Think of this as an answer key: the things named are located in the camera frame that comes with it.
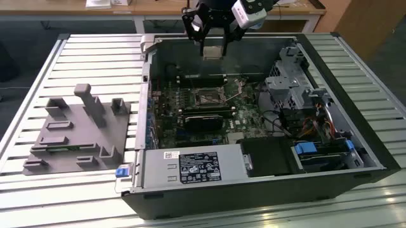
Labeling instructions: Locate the grey parts rack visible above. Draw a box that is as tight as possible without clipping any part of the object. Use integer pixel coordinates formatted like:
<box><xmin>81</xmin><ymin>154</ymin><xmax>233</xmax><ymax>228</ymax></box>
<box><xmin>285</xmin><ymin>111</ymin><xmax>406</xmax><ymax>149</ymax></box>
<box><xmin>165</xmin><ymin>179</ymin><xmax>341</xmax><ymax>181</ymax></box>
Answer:
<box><xmin>22</xmin><ymin>83</ymin><xmax>130</xmax><ymax>176</ymax></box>

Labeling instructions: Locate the black wire bundle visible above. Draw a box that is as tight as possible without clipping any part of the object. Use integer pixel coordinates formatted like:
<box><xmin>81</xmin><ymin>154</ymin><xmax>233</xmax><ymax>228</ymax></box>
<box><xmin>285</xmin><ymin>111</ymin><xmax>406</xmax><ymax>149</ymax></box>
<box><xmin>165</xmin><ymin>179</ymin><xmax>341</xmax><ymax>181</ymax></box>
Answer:
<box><xmin>259</xmin><ymin>110</ymin><xmax>296</xmax><ymax>139</ymax></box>

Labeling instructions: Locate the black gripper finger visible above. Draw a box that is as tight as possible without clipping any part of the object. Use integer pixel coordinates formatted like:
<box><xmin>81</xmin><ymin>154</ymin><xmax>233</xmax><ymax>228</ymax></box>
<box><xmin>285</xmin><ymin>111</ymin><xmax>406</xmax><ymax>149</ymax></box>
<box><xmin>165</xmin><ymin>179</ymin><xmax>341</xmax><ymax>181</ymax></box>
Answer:
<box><xmin>220</xmin><ymin>23</ymin><xmax>247</xmax><ymax>57</ymax></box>
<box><xmin>181</xmin><ymin>6</ymin><xmax>211</xmax><ymax>57</ymax></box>

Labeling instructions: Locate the wooden desk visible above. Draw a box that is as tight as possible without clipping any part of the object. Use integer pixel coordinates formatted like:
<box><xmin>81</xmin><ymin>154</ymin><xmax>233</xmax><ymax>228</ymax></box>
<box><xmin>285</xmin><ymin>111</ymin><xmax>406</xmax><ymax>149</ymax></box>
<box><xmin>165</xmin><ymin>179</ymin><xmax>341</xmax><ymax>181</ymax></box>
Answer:
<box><xmin>0</xmin><ymin>0</ymin><xmax>327</xmax><ymax>34</ymax></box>

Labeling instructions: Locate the black RAM slot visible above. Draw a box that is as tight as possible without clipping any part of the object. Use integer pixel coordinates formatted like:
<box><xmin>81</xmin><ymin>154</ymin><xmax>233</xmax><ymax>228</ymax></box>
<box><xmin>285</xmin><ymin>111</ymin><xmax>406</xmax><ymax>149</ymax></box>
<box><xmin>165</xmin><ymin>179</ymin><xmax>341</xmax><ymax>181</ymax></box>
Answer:
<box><xmin>183</xmin><ymin>110</ymin><xmax>231</xmax><ymax>117</ymax></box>
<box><xmin>179</xmin><ymin>79</ymin><xmax>228</xmax><ymax>87</ymax></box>
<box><xmin>181</xmin><ymin>106</ymin><xmax>231</xmax><ymax>113</ymax></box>
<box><xmin>177</xmin><ymin>74</ymin><xmax>227</xmax><ymax>81</ymax></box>

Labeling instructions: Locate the grey power supply unit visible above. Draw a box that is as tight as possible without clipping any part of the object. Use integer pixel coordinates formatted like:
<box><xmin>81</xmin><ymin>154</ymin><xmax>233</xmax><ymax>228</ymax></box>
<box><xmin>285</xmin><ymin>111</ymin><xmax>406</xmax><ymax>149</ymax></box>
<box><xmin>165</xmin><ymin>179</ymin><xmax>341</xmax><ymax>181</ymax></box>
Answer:
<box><xmin>138</xmin><ymin>143</ymin><xmax>247</xmax><ymax>188</ymax></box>

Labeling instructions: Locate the coloured power wire bundle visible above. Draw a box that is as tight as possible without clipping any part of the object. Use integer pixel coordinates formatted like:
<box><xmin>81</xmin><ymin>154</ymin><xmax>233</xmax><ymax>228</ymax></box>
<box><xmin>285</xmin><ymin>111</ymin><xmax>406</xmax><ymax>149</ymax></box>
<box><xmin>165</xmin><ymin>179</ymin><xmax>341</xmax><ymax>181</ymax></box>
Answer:
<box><xmin>300</xmin><ymin>116</ymin><xmax>337</xmax><ymax>141</ymax></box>

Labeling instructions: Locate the black CPU socket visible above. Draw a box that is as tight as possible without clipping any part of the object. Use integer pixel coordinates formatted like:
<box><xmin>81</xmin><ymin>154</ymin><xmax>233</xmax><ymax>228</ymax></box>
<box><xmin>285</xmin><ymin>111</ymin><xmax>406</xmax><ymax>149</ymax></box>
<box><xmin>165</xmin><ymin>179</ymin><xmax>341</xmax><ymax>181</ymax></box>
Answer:
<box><xmin>195</xmin><ymin>87</ymin><xmax>228</xmax><ymax>106</ymax></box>

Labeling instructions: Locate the black open PC case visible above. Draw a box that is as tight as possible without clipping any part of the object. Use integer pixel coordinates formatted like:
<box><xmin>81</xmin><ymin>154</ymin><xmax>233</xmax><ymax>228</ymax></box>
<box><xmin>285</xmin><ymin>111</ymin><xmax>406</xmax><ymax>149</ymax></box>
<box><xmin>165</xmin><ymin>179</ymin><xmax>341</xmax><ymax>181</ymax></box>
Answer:
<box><xmin>120</xmin><ymin>32</ymin><xmax>400</xmax><ymax>220</ymax></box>

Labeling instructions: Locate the green motherboard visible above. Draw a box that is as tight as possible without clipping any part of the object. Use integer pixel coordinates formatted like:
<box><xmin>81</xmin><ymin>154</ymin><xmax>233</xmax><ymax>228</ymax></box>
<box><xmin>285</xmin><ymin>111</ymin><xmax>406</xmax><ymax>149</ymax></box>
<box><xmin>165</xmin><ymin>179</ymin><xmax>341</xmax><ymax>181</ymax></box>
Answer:
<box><xmin>148</xmin><ymin>76</ymin><xmax>265</xmax><ymax>149</ymax></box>

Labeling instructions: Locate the silver square CPU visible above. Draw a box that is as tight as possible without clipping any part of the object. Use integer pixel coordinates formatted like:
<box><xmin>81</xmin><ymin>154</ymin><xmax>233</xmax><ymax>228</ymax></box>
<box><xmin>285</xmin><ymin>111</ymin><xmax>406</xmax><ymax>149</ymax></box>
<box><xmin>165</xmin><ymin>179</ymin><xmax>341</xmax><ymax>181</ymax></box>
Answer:
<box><xmin>203</xmin><ymin>46</ymin><xmax>223</xmax><ymax>60</ymax></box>

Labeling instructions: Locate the wooden cabinet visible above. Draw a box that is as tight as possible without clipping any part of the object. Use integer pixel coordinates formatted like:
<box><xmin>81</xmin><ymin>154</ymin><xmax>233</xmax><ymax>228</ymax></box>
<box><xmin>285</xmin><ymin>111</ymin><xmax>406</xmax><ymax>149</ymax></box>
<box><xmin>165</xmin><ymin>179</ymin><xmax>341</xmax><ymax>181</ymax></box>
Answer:
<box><xmin>333</xmin><ymin>0</ymin><xmax>406</xmax><ymax>61</ymax></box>

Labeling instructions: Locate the black graphics card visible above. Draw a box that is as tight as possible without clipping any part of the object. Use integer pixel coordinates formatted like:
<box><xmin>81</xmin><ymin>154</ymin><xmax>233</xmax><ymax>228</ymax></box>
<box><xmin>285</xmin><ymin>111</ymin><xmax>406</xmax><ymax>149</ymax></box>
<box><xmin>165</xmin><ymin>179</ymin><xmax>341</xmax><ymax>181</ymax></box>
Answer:
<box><xmin>181</xmin><ymin>114</ymin><xmax>224</xmax><ymax>133</ymax></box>

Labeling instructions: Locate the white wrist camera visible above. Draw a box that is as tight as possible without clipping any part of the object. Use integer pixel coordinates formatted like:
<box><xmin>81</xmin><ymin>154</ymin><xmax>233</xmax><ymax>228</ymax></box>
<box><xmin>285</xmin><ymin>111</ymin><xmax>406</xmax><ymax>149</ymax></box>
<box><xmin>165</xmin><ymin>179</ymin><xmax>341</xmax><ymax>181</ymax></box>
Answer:
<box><xmin>229</xmin><ymin>0</ymin><xmax>267</xmax><ymax>30</ymax></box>

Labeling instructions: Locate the white box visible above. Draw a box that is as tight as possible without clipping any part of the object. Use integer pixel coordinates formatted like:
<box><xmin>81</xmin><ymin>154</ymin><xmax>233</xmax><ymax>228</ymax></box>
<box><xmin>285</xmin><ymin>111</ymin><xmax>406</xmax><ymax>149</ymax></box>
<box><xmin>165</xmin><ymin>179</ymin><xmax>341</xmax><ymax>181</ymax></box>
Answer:
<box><xmin>85</xmin><ymin>0</ymin><xmax>112</xmax><ymax>10</ymax></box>

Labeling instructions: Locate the metal socket cover frame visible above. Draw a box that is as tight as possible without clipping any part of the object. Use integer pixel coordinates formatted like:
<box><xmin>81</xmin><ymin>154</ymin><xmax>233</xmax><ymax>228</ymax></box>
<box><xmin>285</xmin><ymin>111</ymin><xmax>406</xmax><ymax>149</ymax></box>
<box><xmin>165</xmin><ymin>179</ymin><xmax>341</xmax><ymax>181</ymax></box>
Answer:
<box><xmin>223</xmin><ymin>79</ymin><xmax>247</xmax><ymax>102</ymax></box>

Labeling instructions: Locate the black plastic air shroud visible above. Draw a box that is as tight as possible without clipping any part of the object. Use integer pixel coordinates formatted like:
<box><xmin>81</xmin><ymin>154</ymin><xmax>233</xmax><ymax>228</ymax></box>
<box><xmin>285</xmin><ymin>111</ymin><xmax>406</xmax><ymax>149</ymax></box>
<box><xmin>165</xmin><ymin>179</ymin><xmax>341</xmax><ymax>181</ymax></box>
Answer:
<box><xmin>237</xmin><ymin>137</ymin><xmax>300</xmax><ymax>178</ymax></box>

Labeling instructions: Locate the blue disk carrier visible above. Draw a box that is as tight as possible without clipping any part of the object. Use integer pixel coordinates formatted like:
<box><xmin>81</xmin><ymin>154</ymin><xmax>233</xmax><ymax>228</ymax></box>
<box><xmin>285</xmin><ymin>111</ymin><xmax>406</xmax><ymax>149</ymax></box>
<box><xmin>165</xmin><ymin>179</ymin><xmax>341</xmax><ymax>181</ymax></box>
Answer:
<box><xmin>293</xmin><ymin>141</ymin><xmax>317</xmax><ymax>157</ymax></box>

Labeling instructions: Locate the blue case latch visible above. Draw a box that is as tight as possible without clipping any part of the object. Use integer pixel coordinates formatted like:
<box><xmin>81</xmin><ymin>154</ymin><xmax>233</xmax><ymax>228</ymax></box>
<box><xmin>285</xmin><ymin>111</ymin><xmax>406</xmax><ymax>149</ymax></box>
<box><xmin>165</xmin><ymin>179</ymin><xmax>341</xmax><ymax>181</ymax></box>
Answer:
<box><xmin>114</xmin><ymin>167</ymin><xmax>132</xmax><ymax>178</ymax></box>

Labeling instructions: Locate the metal disk bay cage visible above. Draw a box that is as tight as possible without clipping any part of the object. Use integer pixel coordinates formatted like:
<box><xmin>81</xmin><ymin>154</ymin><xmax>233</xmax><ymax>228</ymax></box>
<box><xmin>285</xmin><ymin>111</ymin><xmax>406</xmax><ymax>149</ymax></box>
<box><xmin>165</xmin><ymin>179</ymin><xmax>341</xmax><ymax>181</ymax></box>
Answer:
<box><xmin>264</xmin><ymin>46</ymin><xmax>317</xmax><ymax>110</ymax></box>

